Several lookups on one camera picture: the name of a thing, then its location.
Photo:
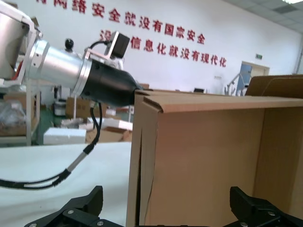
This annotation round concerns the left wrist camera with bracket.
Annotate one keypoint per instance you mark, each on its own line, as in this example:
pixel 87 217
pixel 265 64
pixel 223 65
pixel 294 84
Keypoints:
pixel 120 45

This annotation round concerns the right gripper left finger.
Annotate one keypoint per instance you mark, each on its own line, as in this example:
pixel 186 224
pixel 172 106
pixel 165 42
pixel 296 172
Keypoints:
pixel 78 210

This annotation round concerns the open flat cardboard carton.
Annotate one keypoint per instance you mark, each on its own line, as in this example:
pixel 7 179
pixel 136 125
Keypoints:
pixel 111 136

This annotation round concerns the ceiling air vent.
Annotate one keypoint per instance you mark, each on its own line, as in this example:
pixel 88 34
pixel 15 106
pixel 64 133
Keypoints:
pixel 287 9

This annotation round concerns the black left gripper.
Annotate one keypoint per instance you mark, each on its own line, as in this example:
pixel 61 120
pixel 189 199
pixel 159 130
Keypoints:
pixel 109 85

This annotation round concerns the white plastic bucket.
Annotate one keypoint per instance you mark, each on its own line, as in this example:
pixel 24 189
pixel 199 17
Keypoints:
pixel 59 108

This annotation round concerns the white door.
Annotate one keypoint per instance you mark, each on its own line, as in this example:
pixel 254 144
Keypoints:
pixel 260 78

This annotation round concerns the cardboard box with slotted lid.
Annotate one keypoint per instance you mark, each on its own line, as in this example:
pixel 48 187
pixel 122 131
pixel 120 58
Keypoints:
pixel 208 153

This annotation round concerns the green exit sign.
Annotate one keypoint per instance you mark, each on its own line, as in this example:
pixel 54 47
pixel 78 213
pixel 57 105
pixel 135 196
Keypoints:
pixel 258 56

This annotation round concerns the closed cardboard carton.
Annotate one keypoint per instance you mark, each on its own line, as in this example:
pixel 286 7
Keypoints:
pixel 80 107

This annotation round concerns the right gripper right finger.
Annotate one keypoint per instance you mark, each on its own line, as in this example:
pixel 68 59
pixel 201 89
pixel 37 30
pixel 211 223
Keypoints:
pixel 255 212

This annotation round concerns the white metal shelf frame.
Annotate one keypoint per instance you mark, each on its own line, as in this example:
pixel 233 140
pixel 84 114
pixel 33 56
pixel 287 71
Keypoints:
pixel 29 113

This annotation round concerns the plastic wrapped goods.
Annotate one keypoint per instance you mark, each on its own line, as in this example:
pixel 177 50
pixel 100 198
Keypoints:
pixel 11 113

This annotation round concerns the thick white foam block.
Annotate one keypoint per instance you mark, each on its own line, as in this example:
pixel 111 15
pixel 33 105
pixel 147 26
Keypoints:
pixel 64 136

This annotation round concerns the thin white foam slab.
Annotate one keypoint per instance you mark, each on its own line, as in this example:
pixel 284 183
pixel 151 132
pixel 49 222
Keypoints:
pixel 118 124

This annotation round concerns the black round camera head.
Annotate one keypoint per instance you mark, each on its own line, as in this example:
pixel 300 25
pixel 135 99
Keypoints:
pixel 69 43

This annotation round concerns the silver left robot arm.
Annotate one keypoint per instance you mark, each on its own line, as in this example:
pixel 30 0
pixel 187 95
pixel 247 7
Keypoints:
pixel 59 66

